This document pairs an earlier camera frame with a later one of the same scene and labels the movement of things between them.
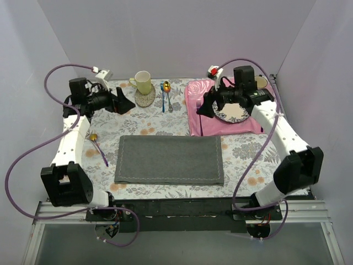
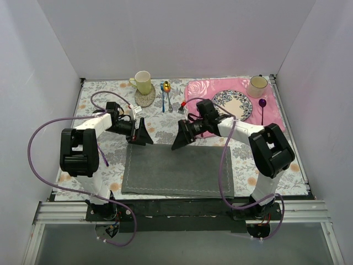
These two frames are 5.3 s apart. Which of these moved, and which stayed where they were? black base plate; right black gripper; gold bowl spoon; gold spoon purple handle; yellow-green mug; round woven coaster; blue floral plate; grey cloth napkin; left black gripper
Moved: grey cloth napkin; right black gripper; left black gripper
Stayed: gold spoon purple handle; round woven coaster; blue floral plate; gold bowl spoon; yellow-green mug; black base plate
